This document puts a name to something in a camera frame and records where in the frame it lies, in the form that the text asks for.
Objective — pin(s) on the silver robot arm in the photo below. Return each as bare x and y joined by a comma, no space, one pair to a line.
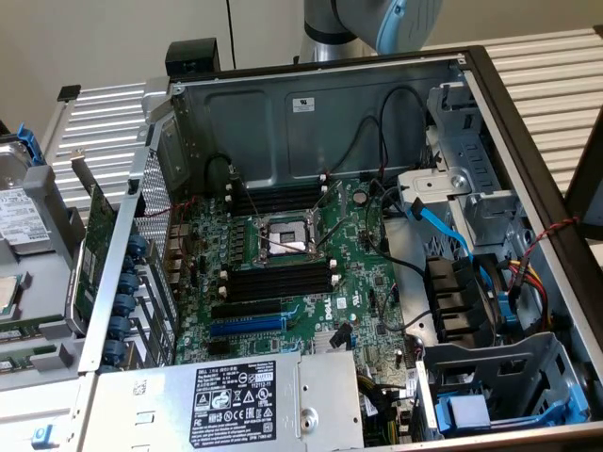
330,28

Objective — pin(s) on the black plastic fan shroud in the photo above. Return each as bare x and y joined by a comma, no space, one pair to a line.
452,292

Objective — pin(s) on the grey parts rack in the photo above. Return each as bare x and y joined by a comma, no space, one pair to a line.
47,282

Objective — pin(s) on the short black expansion slot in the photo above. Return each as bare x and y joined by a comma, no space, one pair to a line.
219,347

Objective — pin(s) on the blue expansion slot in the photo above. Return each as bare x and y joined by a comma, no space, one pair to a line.
245,326

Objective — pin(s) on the blue plastic disk rail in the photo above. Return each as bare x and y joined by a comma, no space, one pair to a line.
29,141

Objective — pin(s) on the blue card retention clip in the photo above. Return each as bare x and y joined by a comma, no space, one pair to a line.
137,245
128,284
129,264
120,327
114,352
125,305

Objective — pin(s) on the grey optical drive cage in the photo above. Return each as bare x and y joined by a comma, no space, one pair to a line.
476,160

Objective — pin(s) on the silver power supply unit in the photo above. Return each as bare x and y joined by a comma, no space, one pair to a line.
141,405

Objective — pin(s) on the silver CPU chip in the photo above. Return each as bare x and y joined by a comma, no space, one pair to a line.
8,294

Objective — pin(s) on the black box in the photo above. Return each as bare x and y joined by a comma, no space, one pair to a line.
193,56

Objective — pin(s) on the thin metal locking lever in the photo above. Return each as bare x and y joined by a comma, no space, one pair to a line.
339,233
249,200

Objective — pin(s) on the blue plastic button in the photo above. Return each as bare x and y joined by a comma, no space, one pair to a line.
42,437

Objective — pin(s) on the silver hard disk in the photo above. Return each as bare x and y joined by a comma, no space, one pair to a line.
19,216

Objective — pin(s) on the round coin battery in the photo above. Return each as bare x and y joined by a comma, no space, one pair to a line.
361,197

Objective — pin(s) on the long black expansion slot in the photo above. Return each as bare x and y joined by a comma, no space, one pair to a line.
245,309

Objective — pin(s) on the green Dell motherboard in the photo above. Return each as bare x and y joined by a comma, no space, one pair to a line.
363,278

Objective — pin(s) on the silver finned chipset heatsink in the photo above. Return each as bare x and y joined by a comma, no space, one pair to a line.
321,343

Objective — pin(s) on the green graphics card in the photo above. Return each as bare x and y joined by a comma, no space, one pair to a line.
96,245

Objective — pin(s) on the grey disk bay blue rails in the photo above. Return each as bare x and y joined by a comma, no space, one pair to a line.
518,358

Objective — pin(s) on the metal CPU socket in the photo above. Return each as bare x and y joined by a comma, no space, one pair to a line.
287,237

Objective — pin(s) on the grey metal PC case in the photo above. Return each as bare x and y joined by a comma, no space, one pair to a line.
264,132

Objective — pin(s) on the black RAM slot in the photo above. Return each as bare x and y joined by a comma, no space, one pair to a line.
278,206
278,193
278,267
278,284

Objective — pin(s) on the light grey cover panel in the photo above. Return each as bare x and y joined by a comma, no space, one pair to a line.
28,409

